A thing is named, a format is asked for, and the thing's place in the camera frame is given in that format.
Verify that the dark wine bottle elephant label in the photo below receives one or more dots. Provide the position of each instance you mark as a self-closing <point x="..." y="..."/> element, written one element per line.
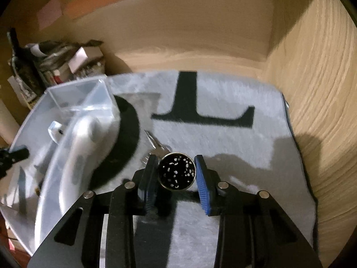
<point x="24" y="69"/>

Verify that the small white card box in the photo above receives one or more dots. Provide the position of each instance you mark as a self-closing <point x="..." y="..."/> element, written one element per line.
<point x="83" y="56"/>

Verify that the silver key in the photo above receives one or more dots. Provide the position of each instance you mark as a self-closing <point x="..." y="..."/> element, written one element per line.
<point x="157" y="149"/>

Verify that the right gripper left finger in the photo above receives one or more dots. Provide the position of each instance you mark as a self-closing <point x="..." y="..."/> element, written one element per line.
<point x="75" y="240"/>

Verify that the clear plastic storage bin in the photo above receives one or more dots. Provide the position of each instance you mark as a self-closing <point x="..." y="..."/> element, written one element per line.
<point x="66" y="104"/>

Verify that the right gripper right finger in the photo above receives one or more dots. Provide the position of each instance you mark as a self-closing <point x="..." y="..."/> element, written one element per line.
<point x="254" y="230"/>

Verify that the black round keychain tag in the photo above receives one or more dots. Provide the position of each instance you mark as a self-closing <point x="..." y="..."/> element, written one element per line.
<point x="176" y="172"/>

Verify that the stack of books and papers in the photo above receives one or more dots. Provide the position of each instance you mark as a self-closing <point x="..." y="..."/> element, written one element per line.
<point x="51" y="59"/>

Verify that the white handheld lint remover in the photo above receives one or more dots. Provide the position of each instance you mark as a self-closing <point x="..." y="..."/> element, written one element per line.
<point x="82" y="159"/>

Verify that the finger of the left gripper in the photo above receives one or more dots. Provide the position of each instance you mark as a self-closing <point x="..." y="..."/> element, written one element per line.
<point x="9" y="158"/>

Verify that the grey mat with black letters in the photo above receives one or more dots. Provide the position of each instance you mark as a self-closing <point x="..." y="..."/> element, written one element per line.
<point x="239" y="125"/>

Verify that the white wall plug adapter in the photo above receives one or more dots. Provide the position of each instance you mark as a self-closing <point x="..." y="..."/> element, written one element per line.
<point x="56" y="131"/>

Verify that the white bowl of pebbles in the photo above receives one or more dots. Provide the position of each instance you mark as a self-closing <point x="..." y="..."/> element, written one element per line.
<point x="91" y="69"/>

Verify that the pink sticky note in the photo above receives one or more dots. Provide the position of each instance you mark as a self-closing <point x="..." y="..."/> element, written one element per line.
<point x="50" y="13"/>

